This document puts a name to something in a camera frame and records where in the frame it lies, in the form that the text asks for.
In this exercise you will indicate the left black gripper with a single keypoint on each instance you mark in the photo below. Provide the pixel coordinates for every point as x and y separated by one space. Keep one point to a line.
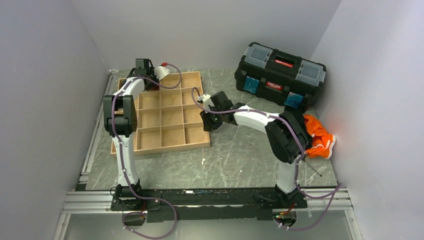
156 79

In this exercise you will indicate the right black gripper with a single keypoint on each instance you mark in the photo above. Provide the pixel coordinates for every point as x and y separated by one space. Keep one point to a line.
208 125

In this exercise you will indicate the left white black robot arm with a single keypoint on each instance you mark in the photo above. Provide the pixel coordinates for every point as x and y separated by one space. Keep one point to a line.
121 122

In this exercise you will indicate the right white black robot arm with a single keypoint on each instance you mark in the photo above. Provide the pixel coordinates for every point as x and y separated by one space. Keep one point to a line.
286 132

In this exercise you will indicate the wooden compartment tray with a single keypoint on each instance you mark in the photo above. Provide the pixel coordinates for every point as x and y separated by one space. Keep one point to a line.
168 119

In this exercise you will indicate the black toolbox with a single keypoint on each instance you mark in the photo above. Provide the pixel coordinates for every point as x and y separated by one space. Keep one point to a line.
280 77

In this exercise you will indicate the yellow black screwdriver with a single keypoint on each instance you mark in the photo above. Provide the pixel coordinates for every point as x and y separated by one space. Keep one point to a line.
315 170

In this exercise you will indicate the orange garment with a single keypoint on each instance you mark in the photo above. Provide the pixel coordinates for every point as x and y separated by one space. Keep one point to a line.
322 141

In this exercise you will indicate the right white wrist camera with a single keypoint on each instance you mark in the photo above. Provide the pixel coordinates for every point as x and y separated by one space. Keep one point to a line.
205 101

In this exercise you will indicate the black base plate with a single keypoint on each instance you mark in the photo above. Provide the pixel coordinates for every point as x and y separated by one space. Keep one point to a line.
159 205

